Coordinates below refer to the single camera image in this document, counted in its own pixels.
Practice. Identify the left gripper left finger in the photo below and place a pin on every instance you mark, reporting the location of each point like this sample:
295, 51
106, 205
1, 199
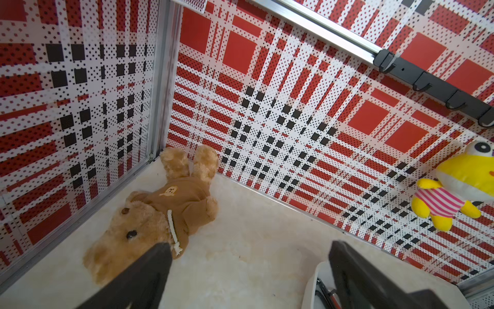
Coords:
141, 285

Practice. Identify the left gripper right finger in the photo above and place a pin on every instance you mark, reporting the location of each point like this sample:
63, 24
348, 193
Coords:
359, 284

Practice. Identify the red hex key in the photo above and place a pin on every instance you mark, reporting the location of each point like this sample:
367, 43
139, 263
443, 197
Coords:
334, 300

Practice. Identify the black medium hex key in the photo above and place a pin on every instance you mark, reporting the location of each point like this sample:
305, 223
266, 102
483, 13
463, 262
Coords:
324, 294

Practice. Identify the white plastic storage box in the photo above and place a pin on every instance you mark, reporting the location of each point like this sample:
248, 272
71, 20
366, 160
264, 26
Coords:
324, 272

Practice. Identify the brown teddy bear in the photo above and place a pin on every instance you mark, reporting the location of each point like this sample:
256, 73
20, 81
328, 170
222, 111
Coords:
171, 214

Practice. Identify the yellow frog plush toy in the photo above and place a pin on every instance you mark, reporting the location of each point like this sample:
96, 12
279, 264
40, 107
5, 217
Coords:
459, 182

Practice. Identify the black hook rail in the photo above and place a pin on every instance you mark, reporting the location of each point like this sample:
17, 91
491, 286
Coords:
422, 81

